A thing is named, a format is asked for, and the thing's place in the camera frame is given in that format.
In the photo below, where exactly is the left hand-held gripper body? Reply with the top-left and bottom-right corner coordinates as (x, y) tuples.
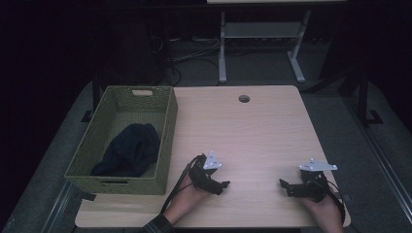
(189, 150), (223, 195)

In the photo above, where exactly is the white metal rack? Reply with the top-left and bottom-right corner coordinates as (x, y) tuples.
(206, 0), (348, 84)

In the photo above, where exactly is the black metal stand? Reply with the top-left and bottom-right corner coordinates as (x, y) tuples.
(80, 76), (102, 123)
(339, 69), (384, 128)

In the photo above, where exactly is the green woven basket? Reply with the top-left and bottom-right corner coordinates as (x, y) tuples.
(63, 84), (179, 196)

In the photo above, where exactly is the bundle of floor cables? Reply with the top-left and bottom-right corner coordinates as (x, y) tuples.
(150, 35), (222, 86)

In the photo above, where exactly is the dark knit garment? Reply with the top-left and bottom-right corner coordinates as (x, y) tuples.
(89, 122), (161, 179)

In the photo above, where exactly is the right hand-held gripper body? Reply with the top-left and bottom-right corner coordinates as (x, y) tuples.
(291, 157), (338, 204)

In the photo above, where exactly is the person's right hand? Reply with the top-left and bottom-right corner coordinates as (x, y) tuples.
(299, 193), (346, 233)

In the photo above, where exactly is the metal floor rail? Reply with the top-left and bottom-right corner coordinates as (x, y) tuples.
(343, 96), (412, 224)
(41, 181), (80, 233)

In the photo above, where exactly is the person's left hand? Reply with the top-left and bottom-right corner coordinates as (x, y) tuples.
(162, 176), (212, 225)

